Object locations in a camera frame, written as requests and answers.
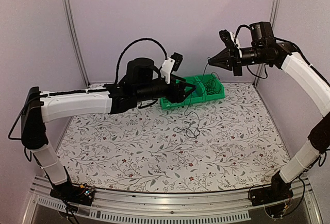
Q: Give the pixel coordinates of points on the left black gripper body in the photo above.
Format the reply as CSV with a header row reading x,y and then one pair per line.
x,y
171,96

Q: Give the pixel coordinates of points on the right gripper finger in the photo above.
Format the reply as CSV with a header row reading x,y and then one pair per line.
x,y
221,64
222,57

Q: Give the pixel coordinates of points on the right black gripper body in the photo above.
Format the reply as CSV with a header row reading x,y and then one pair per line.
x,y
236,64

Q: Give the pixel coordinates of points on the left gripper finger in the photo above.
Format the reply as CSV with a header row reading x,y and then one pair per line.
x,y
182,82
188,93

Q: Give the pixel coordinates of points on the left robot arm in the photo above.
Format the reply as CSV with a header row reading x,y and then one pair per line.
x,y
143,81

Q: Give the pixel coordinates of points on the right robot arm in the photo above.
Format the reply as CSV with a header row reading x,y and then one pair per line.
x,y
267,49

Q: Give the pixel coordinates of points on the middle green bin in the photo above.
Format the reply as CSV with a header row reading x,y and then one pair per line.
x,y
198,95

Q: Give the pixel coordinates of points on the green bin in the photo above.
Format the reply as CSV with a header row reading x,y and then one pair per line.
x,y
214,88
165,104
198,95

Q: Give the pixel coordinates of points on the left green bin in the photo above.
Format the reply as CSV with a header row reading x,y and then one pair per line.
x,y
165,104

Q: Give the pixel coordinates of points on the right green bin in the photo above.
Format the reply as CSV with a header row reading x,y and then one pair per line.
x,y
214,88

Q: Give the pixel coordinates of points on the floral table mat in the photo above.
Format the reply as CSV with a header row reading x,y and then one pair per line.
x,y
218,145

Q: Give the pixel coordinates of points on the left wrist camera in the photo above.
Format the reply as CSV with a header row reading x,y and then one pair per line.
x,y
171,64

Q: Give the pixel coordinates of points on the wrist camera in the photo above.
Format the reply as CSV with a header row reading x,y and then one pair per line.
x,y
231,43
171,64

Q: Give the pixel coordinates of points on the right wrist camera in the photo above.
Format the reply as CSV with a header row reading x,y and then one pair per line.
x,y
231,43

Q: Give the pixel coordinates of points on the right aluminium post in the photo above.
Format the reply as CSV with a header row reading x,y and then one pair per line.
x,y
273,16

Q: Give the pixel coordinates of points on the aluminium post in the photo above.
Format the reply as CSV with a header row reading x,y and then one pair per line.
x,y
273,16
75,42

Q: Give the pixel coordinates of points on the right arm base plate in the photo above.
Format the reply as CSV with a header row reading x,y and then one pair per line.
x,y
264,194

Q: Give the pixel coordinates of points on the left aluminium post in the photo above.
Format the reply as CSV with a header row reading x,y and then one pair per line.
x,y
75,42

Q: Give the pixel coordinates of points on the front aluminium rail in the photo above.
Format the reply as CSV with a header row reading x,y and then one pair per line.
x,y
111,206

